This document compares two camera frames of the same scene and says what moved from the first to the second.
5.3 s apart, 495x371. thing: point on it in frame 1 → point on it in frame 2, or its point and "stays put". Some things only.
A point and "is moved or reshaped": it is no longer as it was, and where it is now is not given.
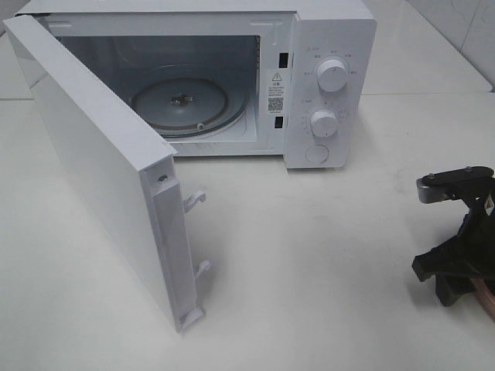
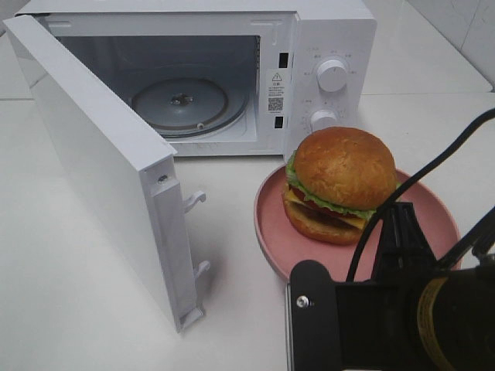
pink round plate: (484, 296) is moved or reshaped
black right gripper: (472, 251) → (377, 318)
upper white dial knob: (332, 76) stays put
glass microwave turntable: (183, 107) stays put
